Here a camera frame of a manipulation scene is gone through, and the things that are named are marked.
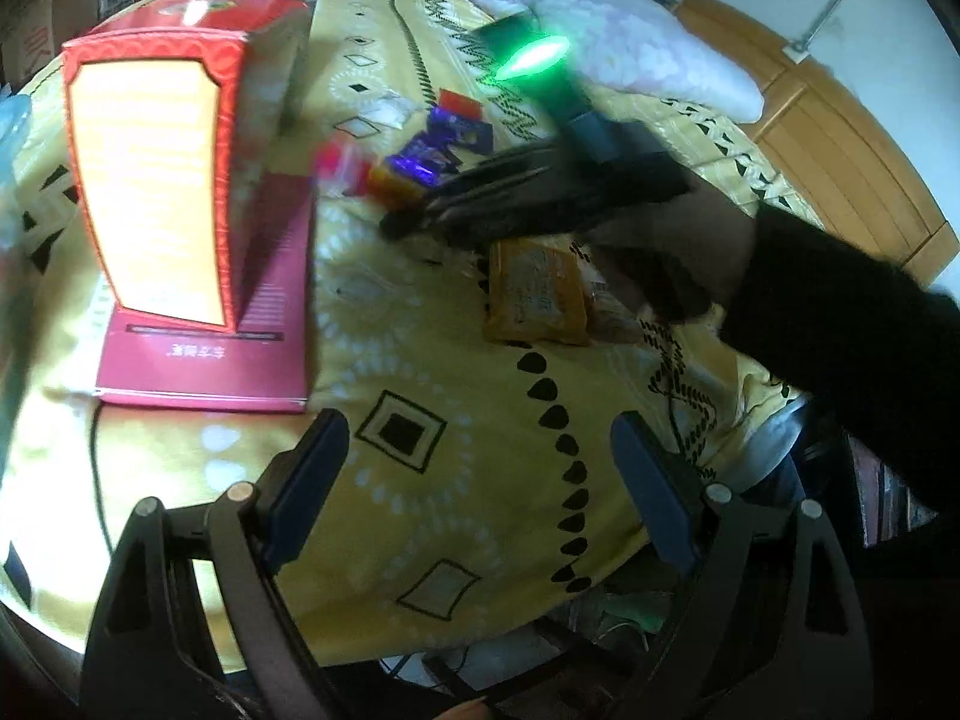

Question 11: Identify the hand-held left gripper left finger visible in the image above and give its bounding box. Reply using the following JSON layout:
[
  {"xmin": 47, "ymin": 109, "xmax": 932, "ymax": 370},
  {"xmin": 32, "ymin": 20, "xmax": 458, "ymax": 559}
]
[{"xmin": 79, "ymin": 409, "xmax": 350, "ymax": 720}]

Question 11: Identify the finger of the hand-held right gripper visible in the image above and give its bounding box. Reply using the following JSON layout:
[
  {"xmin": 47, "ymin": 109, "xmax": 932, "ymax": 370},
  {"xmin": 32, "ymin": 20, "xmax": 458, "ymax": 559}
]
[
  {"xmin": 429, "ymin": 144, "xmax": 575, "ymax": 202},
  {"xmin": 379, "ymin": 191, "xmax": 597, "ymax": 250}
]

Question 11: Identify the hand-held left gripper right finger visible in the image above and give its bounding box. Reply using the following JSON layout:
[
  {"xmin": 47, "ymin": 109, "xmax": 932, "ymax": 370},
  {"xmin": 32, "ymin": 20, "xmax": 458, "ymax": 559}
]
[{"xmin": 609, "ymin": 411, "xmax": 875, "ymax": 720}]

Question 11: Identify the small orange snack packet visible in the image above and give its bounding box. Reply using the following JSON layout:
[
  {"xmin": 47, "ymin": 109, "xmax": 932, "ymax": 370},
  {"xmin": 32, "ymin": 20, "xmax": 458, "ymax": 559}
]
[{"xmin": 367, "ymin": 161, "xmax": 430, "ymax": 212}]

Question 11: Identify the brown pastry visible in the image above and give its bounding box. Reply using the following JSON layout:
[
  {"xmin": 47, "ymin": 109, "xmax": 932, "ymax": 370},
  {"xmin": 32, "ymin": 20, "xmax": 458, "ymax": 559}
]
[{"xmin": 581, "ymin": 262, "xmax": 655, "ymax": 347}]

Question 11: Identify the person's right forearm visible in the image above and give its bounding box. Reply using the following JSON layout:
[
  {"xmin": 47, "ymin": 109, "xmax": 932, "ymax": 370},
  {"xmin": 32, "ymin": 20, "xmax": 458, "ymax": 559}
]
[{"xmin": 716, "ymin": 202, "xmax": 960, "ymax": 575}]

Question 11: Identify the person's right hand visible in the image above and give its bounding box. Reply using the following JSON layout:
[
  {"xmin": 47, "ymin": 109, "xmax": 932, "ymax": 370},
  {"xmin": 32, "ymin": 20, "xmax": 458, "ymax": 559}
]
[{"xmin": 592, "ymin": 184, "xmax": 760, "ymax": 325}]

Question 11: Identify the purple snack packet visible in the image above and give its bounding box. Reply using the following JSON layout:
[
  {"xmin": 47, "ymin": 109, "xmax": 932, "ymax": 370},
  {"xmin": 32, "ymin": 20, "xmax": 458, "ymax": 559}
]
[
  {"xmin": 386, "ymin": 135, "xmax": 462, "ymax": 188},
  {"xmin": 427, "ymin": 106, "xmax": 496, "ymax": 156}
]

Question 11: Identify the floral white quilt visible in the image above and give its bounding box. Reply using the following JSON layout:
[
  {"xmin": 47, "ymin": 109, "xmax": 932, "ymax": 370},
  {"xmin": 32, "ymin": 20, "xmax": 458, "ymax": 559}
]
[{"xmin": 465, "ymin": 0, "xmax": 764, "ymax": 125}]

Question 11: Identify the white snack packet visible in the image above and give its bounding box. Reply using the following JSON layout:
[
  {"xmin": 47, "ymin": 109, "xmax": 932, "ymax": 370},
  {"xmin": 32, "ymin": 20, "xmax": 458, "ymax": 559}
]
[{"xmin": 364, "ymin": 90, "xmax": 418, "ymax": 128}]

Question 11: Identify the pink snack packet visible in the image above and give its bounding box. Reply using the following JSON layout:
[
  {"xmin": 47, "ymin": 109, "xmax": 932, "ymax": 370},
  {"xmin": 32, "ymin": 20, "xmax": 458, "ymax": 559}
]
[{"xmin": 313, "ymin": 142, "xmax": 372, "ymax": 197}]

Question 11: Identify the yellow patterned bedsheet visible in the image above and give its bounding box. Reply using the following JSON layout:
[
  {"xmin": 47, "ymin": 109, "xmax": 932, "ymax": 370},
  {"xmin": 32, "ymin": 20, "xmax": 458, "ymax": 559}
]
[{"xmin": 0, "ymin": 0, "xmax": 826, "ymax": 674}]

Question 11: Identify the flat pink box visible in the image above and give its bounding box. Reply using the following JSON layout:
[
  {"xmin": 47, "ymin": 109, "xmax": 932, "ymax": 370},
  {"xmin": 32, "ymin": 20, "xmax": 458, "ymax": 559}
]
[{"xmin": 94, "ymin": 169, "xmax": 320, "ymax": 416}]

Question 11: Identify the wooden headboard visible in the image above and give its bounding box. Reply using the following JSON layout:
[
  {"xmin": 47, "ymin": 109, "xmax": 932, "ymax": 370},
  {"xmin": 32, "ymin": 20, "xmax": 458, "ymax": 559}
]
[{"xmin": 675, "ymin": 0, "xmax": 955, "ymax": 286}]

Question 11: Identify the tall red box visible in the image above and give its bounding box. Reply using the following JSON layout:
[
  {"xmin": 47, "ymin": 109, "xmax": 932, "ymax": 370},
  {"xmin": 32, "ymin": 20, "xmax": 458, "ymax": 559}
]
[{"xmin": 61, "ymin": 0, "xmax": 314, "ymax": 335}]

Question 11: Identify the black cable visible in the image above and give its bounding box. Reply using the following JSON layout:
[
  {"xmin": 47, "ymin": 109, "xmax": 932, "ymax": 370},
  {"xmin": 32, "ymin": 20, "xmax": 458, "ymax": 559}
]
[{"xmin": 88, "ymin": 397, "xmax": 110, "ymax": 535}]

